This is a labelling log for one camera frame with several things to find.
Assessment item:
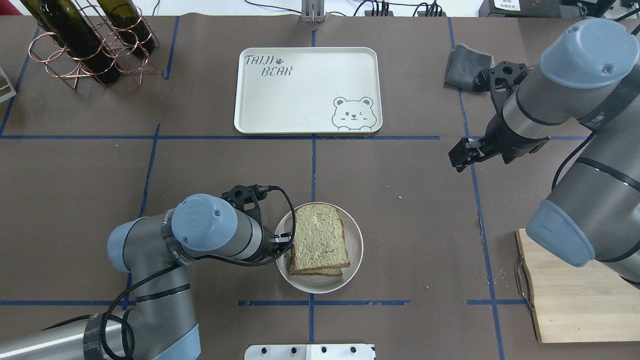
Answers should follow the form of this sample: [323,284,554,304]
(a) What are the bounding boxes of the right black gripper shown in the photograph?
[448,114,550,173]

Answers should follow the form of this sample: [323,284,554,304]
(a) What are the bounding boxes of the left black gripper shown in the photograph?
[260,227,293,264]

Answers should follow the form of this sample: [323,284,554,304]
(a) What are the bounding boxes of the bread slice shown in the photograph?
[287,249,343,277]
[293,203,351,271]

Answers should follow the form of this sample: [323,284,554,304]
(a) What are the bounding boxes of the white round plate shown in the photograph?
[276,203,364,294]

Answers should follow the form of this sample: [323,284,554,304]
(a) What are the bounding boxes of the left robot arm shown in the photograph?
[1,185,295,360]

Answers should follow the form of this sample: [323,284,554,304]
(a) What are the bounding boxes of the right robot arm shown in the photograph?
[448,17,640,288]

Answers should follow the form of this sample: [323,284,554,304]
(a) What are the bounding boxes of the cream bear tray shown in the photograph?
[233,47,383,135]

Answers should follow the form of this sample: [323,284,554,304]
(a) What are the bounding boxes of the grey folded cloth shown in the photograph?
[444,43,495,92]

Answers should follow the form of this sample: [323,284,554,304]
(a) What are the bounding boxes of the black computer box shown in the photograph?
[478,0,562,18]

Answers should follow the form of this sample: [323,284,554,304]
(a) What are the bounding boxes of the wooden cutting board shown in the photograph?
[514,228,640,344]

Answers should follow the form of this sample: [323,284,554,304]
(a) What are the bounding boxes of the dark wine bottle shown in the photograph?
[21,0,121,85]
[98,0,156,59]

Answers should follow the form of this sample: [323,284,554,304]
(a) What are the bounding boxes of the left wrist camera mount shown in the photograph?
[221,184,270,226]

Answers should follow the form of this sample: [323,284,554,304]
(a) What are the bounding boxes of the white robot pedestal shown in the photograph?
[244,343,377,360]

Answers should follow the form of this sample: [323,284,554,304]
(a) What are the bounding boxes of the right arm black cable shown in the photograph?
[551,131,597,191]

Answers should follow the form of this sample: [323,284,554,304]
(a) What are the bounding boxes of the aluminium frame post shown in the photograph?
[301,0,326,23]

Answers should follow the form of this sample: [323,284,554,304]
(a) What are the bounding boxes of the copper wire bottle rack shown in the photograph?
[23,0,160,90]

